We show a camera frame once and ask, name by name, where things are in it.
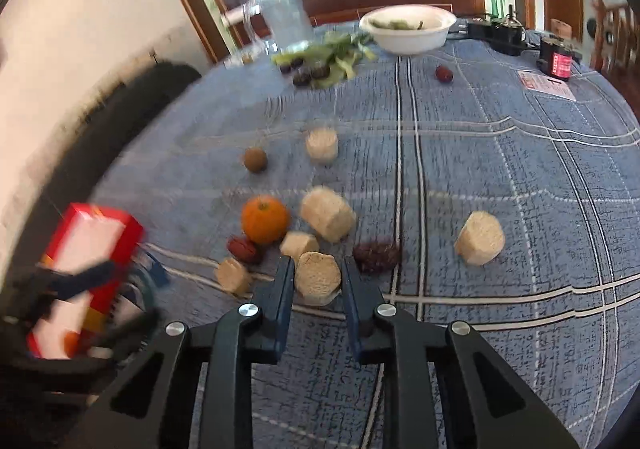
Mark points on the red cardboard box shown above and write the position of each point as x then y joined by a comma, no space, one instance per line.
95,239

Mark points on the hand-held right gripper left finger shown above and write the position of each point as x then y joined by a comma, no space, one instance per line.
286,291

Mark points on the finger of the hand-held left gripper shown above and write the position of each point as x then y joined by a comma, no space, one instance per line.
75,281
127,329

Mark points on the brown round fruit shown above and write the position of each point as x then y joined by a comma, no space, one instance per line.
255,160

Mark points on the glass pitcher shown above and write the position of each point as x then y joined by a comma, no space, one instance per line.
285,21

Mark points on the beige sugarcane chunk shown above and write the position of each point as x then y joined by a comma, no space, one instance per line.
233,275
321,145
480,237
317,277
327,214
299,245

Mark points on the black sofa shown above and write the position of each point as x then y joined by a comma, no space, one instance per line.
130,104

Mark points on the red and white card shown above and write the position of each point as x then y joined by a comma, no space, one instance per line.
545,84

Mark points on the orange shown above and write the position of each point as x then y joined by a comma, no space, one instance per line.
265,220

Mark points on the wooden chair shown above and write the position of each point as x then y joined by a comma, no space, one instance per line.
616,34

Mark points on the black power adapter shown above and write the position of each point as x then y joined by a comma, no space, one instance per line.
500,35

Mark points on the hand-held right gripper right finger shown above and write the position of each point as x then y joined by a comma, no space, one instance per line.
349,296

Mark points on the white bowl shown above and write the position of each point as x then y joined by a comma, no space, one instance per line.
407,31

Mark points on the blue plaid tablecloth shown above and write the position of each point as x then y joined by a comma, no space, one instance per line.
490,169

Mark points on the dark red date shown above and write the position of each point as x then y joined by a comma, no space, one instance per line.
245,249

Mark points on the black battery with red label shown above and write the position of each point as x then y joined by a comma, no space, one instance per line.
556,60

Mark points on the green vegetable stalks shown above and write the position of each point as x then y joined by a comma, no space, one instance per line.
335,56

